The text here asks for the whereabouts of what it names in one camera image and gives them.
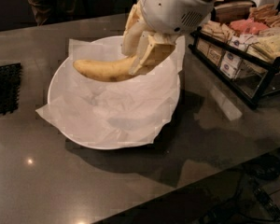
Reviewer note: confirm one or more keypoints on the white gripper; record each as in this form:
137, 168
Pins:
173, 11

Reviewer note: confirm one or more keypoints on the yellow banana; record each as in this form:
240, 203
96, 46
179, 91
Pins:
114, 71

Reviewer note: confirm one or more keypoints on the white bowl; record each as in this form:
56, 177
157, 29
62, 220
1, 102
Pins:
62, 87

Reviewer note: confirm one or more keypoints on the white paper liner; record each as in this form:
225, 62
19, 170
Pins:
115, 109

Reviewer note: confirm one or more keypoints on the black napkin dispenser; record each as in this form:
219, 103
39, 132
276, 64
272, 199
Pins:
231, 10

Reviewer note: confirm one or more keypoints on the white creamer packets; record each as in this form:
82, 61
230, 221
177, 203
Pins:
230, 65

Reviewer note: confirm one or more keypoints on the person in dark clothes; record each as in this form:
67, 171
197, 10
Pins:
52, 11

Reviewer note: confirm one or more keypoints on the pink sugar packets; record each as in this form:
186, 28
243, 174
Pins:
248, 26

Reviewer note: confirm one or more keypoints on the black condiment caddy rack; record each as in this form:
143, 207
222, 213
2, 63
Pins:
255, 79

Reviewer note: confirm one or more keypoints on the black grid mat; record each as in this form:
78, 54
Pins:
10, 82

